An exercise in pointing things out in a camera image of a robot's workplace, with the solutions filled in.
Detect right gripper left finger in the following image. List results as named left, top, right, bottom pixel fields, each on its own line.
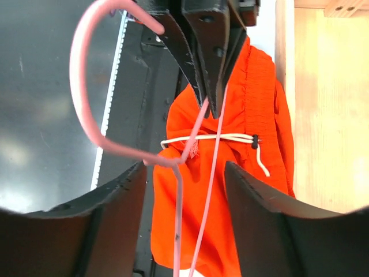
left=1, top=162, right=146, bottom=276

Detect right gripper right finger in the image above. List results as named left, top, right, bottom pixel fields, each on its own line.
left=225, top=162, right=368, bottom=277

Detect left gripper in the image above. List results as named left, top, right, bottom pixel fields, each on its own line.
left=135, top=0, right=261, bottom=118

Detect orange shorts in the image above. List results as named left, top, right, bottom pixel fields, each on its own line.
left=150, top=37, right=295, bottom=276

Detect pink wire hanger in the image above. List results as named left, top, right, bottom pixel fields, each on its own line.
left=69, top=0, right=228, bottom=276

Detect wooden clothes rack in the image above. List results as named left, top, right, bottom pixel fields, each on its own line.
left=275, top=1, right=368, bottom=212

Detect white slotted cable duct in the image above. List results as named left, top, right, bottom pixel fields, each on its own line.
left=90, top=11, right=127, bottom=191

